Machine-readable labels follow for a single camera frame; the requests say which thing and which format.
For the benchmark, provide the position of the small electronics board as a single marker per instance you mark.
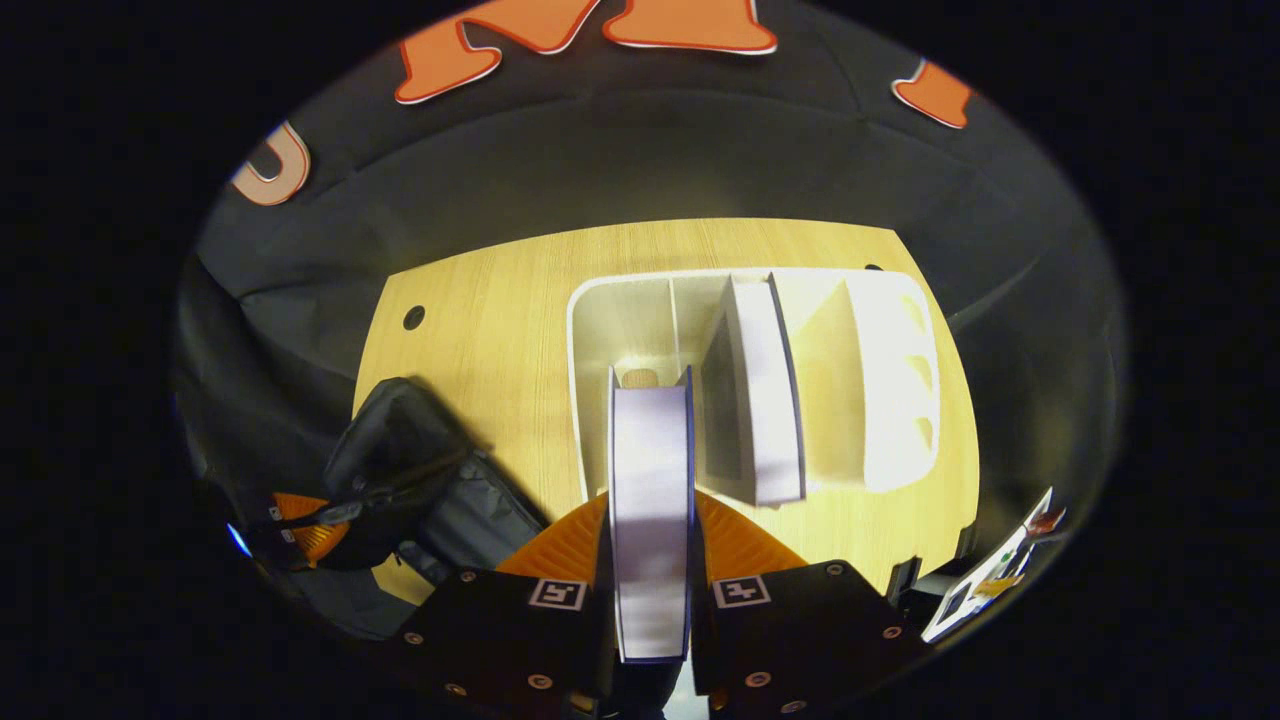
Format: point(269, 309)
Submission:
point(985, 580)

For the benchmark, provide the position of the white bookshelf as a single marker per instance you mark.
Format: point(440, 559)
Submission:
point(890, 400)

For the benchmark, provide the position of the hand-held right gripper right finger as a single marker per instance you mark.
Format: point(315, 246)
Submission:
point(800, 640)

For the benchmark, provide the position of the grey cover book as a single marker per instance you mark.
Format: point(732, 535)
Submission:
point(765, 400)

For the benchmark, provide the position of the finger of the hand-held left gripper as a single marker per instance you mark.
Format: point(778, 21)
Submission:
point(318, 545)
point(300, 507)

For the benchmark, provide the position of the black schoolbag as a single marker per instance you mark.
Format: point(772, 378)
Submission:
point(400, 440)

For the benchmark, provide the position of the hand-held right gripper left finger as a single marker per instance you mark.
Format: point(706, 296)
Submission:
point(500, 640)

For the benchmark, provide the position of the blue cover book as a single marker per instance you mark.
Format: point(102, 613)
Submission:
point(650, 500)

